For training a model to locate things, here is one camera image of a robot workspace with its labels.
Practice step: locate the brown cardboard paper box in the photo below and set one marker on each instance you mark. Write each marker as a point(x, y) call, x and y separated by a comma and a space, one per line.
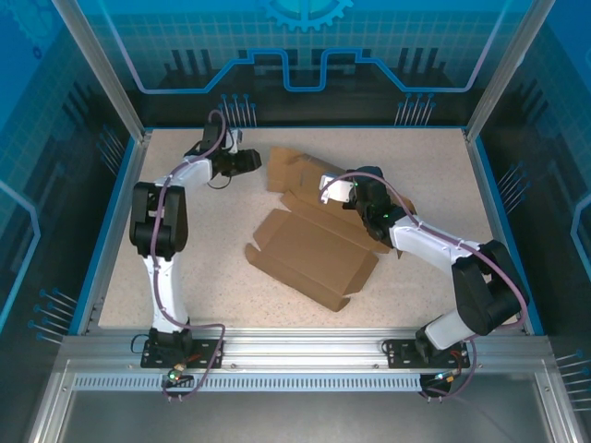
point(314, 254)

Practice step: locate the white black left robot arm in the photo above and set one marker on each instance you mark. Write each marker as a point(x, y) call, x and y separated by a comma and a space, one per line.
point(164, 286)

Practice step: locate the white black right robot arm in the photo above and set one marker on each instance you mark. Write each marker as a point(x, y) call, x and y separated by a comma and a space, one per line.
point(429, 240)

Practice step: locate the yellow power connector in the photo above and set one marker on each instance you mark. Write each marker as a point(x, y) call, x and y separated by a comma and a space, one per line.
point(445, 376)
point(177, 369)

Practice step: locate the blue table edge border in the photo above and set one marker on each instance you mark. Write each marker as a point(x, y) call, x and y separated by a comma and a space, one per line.
point(77, 323)

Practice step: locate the grey metal lower tray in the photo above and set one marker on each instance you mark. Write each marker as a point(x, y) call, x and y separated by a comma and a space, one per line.
point(300, 415)

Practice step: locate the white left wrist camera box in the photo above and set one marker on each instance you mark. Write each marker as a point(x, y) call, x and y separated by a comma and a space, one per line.
point(234, 140)

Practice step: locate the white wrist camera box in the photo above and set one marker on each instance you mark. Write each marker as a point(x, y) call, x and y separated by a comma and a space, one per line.
point(234, 140)
point(336, 189)

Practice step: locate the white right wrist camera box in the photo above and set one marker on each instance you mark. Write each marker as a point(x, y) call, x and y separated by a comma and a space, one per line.
point(336, 189)

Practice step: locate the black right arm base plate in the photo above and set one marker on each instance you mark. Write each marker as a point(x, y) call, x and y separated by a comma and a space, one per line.
point(399, 353)

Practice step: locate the aluminium frame post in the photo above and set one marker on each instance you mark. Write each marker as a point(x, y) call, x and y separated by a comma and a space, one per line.
point(506, 69)
point(106, 69)

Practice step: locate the aluminium mounting rail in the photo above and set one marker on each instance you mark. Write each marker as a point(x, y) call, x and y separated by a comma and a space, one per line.
point(300, 346)

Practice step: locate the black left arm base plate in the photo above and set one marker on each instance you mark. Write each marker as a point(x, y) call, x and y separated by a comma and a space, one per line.
point(152, 360)

